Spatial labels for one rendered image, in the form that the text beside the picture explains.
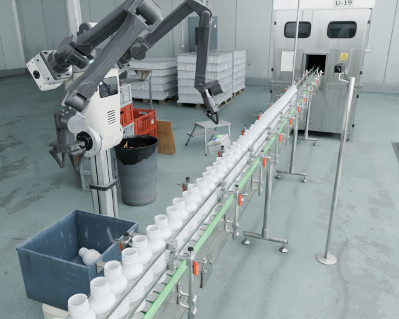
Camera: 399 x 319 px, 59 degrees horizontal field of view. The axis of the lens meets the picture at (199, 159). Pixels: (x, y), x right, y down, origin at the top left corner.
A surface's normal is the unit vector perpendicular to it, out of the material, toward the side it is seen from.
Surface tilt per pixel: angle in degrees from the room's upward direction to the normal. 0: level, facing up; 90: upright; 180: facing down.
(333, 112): 90
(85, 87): 107
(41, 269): 90
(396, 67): 90
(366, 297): 0
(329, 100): 90
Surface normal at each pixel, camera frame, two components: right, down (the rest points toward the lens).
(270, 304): 0.00, -0.94
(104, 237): -0.37, 0.32
